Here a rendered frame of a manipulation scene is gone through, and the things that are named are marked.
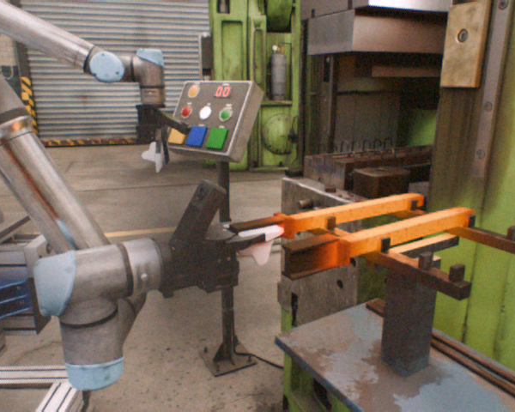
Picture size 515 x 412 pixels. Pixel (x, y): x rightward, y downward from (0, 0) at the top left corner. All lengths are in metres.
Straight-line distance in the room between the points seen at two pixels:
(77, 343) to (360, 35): 0.93
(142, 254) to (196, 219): 0.09
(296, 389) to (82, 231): 1.11
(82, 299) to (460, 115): 0.87
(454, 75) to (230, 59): 5.04
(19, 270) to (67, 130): 7.79
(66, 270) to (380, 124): 1.24
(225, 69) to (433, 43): 4.79
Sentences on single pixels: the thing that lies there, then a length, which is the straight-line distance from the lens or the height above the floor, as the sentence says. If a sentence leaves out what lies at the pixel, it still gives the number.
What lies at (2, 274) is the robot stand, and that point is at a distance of 1.39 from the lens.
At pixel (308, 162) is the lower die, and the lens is 1.33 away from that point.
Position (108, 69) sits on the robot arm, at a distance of 1.23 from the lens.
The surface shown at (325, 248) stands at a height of 0.98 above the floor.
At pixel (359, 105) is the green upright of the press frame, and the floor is 1.12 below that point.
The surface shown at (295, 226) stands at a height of 0.97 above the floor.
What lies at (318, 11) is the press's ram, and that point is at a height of 1.38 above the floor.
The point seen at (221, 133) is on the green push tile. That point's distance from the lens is 1.54.
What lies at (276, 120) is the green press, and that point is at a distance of 5.96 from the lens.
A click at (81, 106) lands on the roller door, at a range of 8.98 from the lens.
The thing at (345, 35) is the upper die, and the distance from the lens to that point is 1.19.
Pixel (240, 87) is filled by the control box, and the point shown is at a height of 1.18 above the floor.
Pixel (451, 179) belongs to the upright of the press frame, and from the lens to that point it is 1.13.
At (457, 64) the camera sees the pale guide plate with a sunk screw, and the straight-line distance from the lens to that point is 1.10.
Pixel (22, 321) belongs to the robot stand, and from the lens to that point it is 1.43.
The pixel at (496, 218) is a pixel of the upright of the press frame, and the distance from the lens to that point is 1.08.
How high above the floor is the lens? 1.20
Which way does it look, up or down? 17 degrees down
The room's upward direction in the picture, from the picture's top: straight up
